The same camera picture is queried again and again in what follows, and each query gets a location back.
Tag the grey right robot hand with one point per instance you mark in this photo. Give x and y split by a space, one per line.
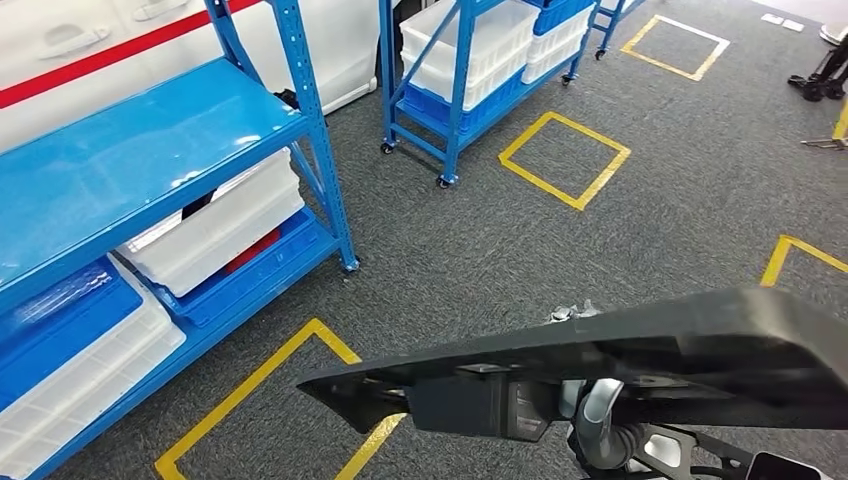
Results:
593 424

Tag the black plastic plate part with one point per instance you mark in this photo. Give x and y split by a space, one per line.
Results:
729 344

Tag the blue wheeled shelf rack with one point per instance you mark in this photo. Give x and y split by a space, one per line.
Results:
609 30
460 99

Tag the red part in crate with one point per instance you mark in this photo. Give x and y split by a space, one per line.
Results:
255 250

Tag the blue metal shelf rack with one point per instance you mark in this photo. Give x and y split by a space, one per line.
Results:
99 166

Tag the white plastic crate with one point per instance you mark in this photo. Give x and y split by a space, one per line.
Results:
218 225
490 40
553 53
99 397

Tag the black stand legs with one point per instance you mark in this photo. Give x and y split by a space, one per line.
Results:
821 83

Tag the white car with red stripe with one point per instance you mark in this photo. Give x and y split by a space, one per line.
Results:
66 26

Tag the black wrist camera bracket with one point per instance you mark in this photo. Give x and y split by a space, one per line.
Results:
715 457

